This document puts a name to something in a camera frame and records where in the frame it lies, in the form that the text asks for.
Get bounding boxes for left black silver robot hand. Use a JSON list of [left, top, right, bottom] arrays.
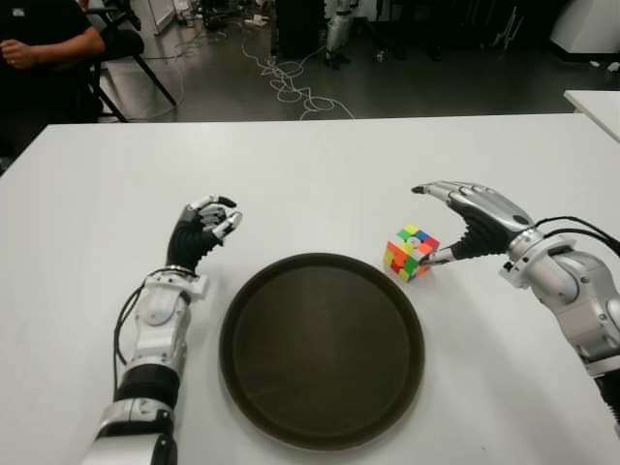
[[167, 193, 243, 273]]

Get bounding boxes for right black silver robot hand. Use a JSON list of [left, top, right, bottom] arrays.
[[410, 179, 538, 267]]

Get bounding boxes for multicolour Rubik's cube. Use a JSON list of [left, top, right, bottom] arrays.
[[385, 223, 441, 282]]

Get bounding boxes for dark brown round plate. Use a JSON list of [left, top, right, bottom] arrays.
[[218, 251, 427, 450]]

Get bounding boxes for white side table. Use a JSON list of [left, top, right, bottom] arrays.
[[564, 89, 620, 144]]

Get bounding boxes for folded metal stand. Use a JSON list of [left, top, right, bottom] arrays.
[[492, 0, 525, 49]]

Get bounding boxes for black chair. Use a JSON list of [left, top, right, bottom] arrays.
[[72, 0, 178, 122]]

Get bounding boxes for white cabinet with black base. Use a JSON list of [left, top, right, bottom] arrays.
[[549, 0, 620, 62]]

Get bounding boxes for seated person in black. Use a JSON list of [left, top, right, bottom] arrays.
[[0, 0, 107, 146]]

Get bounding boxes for white board panel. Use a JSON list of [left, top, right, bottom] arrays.
[[153, 0, 181, 35]]

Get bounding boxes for silver humanoid robot legs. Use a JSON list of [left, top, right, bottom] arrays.
[[323, 0, 359, 72]]

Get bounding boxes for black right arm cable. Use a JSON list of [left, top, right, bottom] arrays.
[[535, 216, 620, 253]]

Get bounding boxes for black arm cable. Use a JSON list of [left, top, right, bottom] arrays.
[[535, 216, 620, 253], [113, 285, 146, 384]]

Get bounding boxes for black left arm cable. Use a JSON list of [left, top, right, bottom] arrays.
[[113, 285, 146, 384]]

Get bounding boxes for thin grey floor cable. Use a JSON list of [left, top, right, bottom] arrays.
[[171, 28, 233, 106]]

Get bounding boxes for white tangled floor cable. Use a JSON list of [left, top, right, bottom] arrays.
[[241, 18, 357, 121]]

